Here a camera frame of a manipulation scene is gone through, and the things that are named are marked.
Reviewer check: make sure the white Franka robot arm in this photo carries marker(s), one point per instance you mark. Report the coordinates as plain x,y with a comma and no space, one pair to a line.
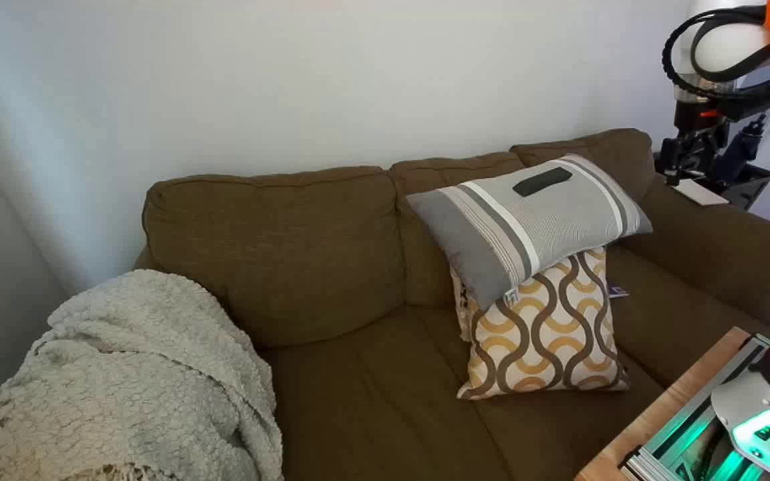
729,49

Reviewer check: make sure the brown fabric sofa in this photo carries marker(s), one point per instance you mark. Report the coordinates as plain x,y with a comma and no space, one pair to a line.
313,257

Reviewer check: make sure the dark side table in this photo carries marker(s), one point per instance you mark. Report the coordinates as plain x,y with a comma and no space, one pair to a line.
758,188

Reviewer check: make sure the blue black bottle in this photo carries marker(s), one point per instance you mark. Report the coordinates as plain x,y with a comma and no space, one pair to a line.
747,147

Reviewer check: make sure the white flat box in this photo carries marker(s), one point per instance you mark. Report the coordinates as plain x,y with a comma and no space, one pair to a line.
701,194

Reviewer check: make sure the wooden table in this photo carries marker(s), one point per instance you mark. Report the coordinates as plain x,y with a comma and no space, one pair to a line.
662,415

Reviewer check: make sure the yellow brown wave-pattern pillow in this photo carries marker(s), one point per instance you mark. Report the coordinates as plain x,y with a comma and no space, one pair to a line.
546,339

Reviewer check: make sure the grey knit blanket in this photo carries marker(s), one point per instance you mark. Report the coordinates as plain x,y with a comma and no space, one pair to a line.
127,383

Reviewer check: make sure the grey striped pillow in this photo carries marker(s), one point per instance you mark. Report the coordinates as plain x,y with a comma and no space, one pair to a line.
527,229

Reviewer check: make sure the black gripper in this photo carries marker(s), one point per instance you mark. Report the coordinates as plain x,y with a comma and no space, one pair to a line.
699,143

